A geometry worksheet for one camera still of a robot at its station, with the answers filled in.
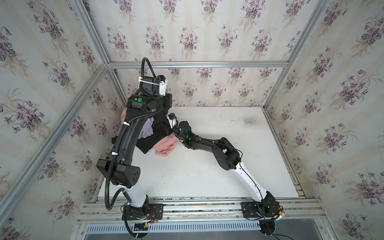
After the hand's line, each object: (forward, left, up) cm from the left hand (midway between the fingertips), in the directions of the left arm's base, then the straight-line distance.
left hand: (170, 96), depth 75 cm
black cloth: (-8, +18, -34) cm, 39 cm away
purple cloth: (-4, +16, -24) cm, 29 cm away
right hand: (+2, +9, -23) cm, 24 cm away
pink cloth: (-11, +6, -33) cm, 35 cm away
